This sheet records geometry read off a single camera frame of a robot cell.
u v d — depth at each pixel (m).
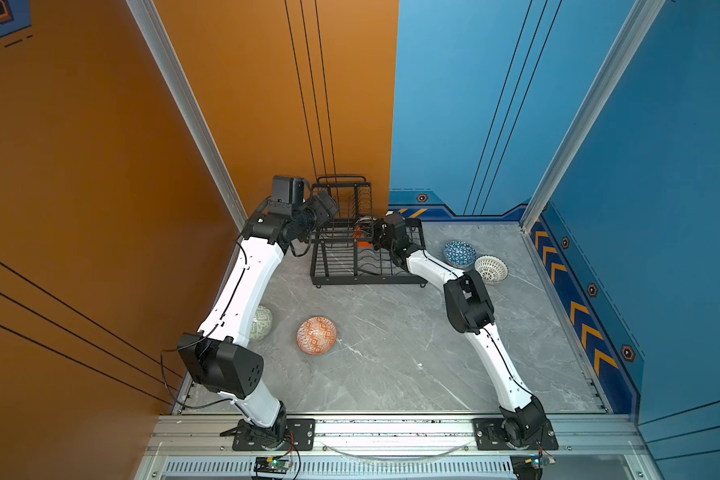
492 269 1.05
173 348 0.42
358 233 1.05
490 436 0.72
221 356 0.42
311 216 0.67
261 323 0.92
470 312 0.67
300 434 0.74
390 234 0.85
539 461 0.70
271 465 0.71
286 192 0.56
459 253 1.09
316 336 0.89
